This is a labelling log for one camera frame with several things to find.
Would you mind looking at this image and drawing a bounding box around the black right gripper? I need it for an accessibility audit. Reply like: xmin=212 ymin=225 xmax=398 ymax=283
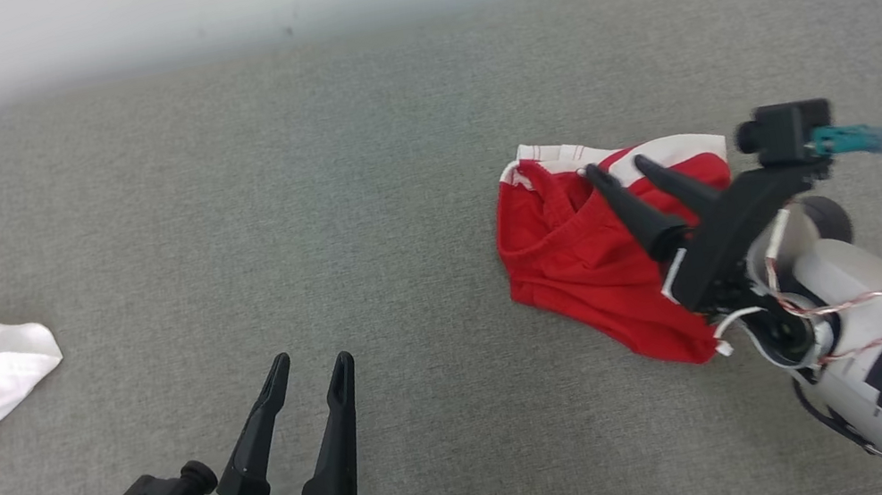
xmin=583 ymin=121 xmax=855 ymax=285

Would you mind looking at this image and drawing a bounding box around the red shorts white stripe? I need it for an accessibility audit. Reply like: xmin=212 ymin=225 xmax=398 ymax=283
xmin=481 ymin=109 xmax=764 ymax=395

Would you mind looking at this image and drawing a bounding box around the grey fabric sofa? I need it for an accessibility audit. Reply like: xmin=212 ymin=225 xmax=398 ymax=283
xmin=0 ymin=0 xmax=882 ymax=495

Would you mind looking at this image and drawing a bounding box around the black right camera bracket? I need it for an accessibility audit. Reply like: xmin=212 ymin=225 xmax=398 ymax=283
xmin=647 ymin=155 xmax=857 ymax=319

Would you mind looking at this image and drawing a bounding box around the teal right camera connector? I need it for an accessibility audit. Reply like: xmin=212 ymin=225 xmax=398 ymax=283
xmin=809 ymin=117 xmax=882 ymax=166

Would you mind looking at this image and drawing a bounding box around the twisted red white wire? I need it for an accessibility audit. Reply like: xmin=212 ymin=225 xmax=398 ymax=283
xmin=766 ymin=242 xmax=882 ymax=371

